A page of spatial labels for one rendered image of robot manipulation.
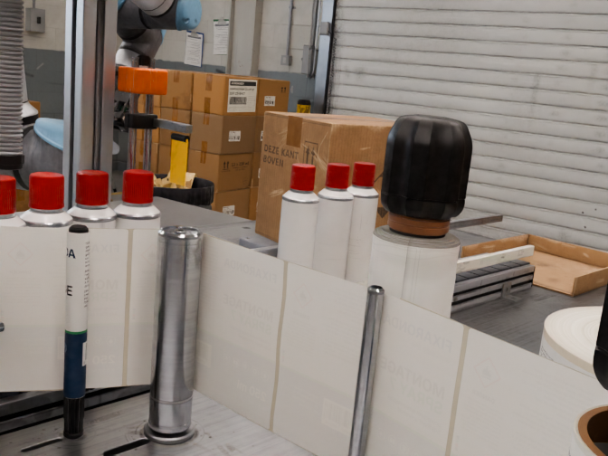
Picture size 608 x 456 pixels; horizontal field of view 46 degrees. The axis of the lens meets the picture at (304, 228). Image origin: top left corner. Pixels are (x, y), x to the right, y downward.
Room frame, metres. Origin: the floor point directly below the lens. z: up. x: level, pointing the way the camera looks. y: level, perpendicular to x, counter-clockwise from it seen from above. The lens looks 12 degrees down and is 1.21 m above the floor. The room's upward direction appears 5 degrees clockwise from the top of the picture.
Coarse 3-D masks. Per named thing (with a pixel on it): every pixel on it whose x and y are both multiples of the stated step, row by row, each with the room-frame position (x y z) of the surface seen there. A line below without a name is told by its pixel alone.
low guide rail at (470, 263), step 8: (520, 248) 1.35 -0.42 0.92; (528, 248) 1.36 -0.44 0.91; (480, 256) 1.24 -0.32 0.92; (488, 256) 1.25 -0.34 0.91; (496, 256) 1.27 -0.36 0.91; (504, 256) 1.30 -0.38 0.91; (512, 256) 1.32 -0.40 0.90; (520, 256) 1.34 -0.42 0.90; (464, 264) 1.20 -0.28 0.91; (472, 264) 1.22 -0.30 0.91; (480, 264) 1.24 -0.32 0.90; (488, 264) 1.26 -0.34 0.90; (456, 272) 1.18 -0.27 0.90
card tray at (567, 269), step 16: (496, 240) 1.62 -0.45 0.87; (512, 240) 1.67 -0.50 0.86; (528, 240) 1.72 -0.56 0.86; (544, 240) 1.70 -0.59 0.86; (464, 256) 1.52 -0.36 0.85; (528, 256) 1.64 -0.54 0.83; (544, 256) 1.65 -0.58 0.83; (560, 256) 1.67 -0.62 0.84; (576, 256) 1.64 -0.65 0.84; (592, 256) 1.61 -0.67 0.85; (544, 272) 1.49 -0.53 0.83; (560, 272) 1.51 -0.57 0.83; (576, 272) 1.52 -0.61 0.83; (592, 272) 1.39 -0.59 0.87; (544, 288) 1.38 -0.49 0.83; (560, 288) 1.38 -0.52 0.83; (576, 288) 1.34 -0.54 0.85; (592, 288) 1.40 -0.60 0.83
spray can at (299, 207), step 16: (304, 176) 0.95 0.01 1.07; (288, 192) 0.96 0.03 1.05; (304, 192) 0.95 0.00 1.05; (288, 208) 0.94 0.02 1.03; (304, 208) 0.94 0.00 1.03; (288, 224) 0.94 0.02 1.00; (304, 224) 0.94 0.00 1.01; (288, 240) 0.94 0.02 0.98; (304, 240) 0.94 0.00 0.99; (288, 256) 0.94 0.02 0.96; (304, 256) 0.94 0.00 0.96
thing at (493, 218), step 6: (480, 216) 1.39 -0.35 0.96; (486, 216) 1.39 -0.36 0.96; (492, 216) 1.40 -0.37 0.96; (498, 216) 1.42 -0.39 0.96; (450, 222) 1.30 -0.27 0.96; (456, 222) 1.31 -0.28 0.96; (462, 222) 1.33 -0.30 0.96; (468, 222) 1.34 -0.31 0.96; (474, 222) 1.36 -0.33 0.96; (480, 222) 1.37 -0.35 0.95; (486, 222) 1.39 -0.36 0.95; (492, 222) 1.41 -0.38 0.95; (450, 228) 1.30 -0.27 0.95; (456, 228) 1.31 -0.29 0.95; (270, 246) 0.98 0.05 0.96; (276, 246) 0.98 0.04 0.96; (264, 252) 0.96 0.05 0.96; (270, 252) 0.97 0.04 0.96; (276, 252) 0.98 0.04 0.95
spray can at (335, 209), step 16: (336, 176) 0.99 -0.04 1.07; (320, 192) 1.00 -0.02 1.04; (336, 192) 0.99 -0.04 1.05; (320, 208) 0.99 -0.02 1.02; (336, 208) 0.98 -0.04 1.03; (320, 224) 0.99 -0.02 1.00; (336, 224) 0.98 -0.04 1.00; (320, 240) 0.99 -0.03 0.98; (336, 240) 0.99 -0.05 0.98; (320, 256) 0.99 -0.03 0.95; (336, 256) 0.99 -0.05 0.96; (336, 272) 0.99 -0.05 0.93
